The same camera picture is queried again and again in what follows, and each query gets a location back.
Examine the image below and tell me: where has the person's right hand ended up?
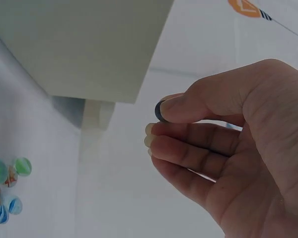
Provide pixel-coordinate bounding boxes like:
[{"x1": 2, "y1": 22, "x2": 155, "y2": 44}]
[{"x1": 144, "y1": 58, "x2": 298, "y2": 238}]

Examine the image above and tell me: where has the dark blue marble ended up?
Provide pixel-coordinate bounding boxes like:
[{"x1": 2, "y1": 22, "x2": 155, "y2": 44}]
[{"x1": 154, "y1": 99, "x2": 167, "y2": 122}]

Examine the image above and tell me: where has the off-white box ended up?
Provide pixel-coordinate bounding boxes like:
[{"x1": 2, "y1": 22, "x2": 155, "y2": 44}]
[{"x1": 0, "y1": 0, "x2": 175, "y2": 104}]

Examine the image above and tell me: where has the cluster of colourful glass marbles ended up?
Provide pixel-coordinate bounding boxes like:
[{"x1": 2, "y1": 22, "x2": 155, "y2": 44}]
[{"x1": 0, "y1": 157, "x2": 32, "y2": 224}]

